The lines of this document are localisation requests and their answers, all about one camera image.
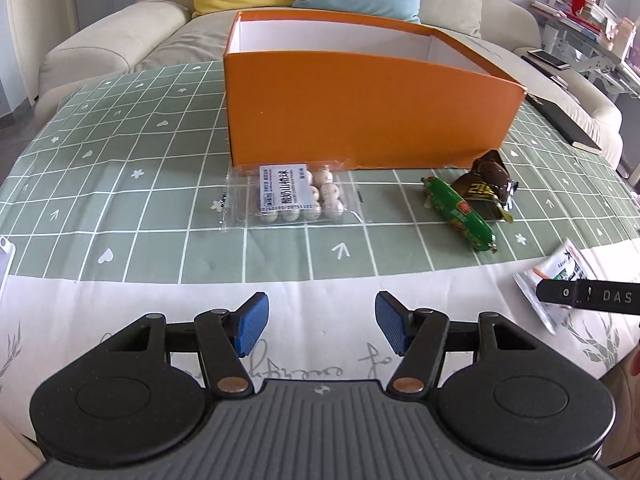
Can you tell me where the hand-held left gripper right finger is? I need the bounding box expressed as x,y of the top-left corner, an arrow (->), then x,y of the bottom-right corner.
374,290 -> 547,401

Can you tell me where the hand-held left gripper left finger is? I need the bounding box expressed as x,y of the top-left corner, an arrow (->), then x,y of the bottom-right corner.
100,291 -> 270,401

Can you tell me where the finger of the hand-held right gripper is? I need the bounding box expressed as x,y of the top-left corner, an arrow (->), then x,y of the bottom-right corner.
535,278 -> 640,319

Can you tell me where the white green snack packet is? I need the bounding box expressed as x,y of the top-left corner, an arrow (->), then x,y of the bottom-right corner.
512,238 -> 602,336

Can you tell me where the green sausage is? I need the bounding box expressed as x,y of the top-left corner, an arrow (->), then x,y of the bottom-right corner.
419,175 -> 499,254

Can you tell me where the clear packet of white balls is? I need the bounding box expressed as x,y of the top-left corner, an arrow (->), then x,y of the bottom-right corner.
219,159 -> 362,232

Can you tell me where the dark brown snack packet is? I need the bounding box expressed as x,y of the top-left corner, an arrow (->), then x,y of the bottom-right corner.
451,149 -> 519,224

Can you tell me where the orange cardboard box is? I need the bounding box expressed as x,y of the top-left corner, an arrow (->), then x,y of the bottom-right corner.
222,8 -> 529,171

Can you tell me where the white printed cloth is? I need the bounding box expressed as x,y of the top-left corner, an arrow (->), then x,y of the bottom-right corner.
0,237 -> 640,411

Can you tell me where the black notebook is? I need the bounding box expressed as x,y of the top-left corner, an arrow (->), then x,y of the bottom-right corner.
524,93 -> 604,156

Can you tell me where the green checked tablecloth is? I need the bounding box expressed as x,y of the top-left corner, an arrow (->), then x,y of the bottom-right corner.
0,60 -> 640,287

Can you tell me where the black remote control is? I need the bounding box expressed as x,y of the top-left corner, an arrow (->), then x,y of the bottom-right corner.
520,55 -> 569,84

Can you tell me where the smartphone with white edge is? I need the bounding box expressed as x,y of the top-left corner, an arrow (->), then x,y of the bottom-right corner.
527,48 -> 572,71

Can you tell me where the white desk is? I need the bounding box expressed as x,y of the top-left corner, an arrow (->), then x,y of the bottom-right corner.
529,0 -> 640,103

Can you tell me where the beige sofa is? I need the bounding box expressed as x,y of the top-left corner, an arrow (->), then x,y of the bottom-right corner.
37,0 -> 624,181

